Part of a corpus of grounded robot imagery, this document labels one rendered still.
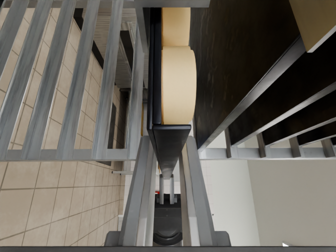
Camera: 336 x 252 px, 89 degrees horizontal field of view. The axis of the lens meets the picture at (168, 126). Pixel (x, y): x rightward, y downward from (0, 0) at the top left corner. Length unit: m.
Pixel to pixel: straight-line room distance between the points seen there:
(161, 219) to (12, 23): 0.83
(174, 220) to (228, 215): 4.02
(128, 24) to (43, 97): 1.81
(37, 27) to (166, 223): 0.77
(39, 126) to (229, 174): 4.13
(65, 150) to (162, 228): 0.32
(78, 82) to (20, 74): 0.19
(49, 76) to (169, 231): 0.57
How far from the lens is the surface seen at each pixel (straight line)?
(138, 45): 0.66
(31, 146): 0.60
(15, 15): 0.93
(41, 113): 0.62
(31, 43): 0.80
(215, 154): 0.49
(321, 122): 0.39
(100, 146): 0.51
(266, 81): 0.18
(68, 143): 0.55
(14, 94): 0.71
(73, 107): 0.58
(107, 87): 0.58
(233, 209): 4.45
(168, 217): 0.43
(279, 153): 0.57
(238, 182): 4.49
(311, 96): 0.26
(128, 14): 2.32
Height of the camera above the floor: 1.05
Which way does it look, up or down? 1 degrees up
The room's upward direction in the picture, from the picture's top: 90 degrees clockwise
